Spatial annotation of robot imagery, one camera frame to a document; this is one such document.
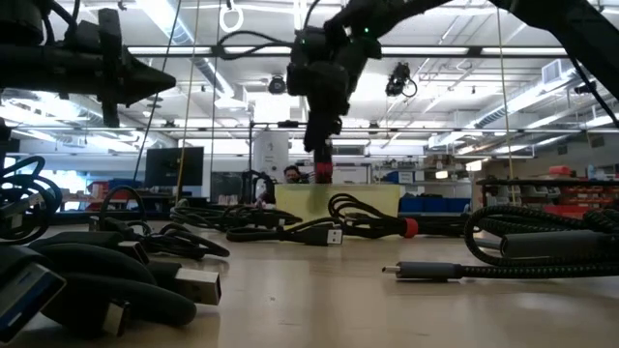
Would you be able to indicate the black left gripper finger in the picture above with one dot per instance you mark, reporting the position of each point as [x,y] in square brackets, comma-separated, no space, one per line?
[140,72]
[138,92]

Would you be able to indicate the yellow translucent plastic container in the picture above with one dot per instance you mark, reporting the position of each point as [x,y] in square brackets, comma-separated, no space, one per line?
[295,193]

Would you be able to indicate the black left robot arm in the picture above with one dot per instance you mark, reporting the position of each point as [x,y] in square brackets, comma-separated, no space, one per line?
[19,63]

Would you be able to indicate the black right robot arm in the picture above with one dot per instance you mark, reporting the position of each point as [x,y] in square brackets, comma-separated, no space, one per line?
[556,19]

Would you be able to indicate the black background robot arm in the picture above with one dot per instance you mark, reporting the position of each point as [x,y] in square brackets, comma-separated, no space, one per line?
[251,186]

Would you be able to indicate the person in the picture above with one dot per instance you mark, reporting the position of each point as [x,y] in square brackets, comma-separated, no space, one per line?
[291,174]

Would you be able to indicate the white cylindrical column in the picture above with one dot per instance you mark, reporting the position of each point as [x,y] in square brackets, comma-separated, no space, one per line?
[271,154]

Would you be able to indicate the black computer monitor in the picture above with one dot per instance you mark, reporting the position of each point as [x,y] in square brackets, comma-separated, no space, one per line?
[174,166]

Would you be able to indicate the dark square panel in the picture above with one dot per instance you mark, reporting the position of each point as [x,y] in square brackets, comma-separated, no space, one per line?
[225,186]

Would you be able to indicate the red and blue bins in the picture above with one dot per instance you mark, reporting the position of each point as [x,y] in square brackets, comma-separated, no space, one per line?
[99,188]

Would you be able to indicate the blue storage bins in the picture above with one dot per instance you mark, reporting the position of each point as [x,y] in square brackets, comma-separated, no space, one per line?
[435,204]

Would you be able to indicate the black workbench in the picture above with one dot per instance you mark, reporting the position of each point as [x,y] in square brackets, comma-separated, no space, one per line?
[532,182]

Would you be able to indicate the red tool case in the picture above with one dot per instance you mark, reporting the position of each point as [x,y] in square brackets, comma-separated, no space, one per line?
[561,170]

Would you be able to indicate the red storage bins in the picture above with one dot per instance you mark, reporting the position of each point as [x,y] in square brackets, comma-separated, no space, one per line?
[566,210]

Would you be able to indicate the black ceiling device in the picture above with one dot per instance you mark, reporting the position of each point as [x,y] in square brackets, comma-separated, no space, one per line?
[585,87]

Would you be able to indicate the round black ceiling camera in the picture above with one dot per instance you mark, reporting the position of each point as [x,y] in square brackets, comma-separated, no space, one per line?
[277,85]

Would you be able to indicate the black overhead camera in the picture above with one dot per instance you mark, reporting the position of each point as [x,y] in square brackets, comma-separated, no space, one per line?
[397,77]

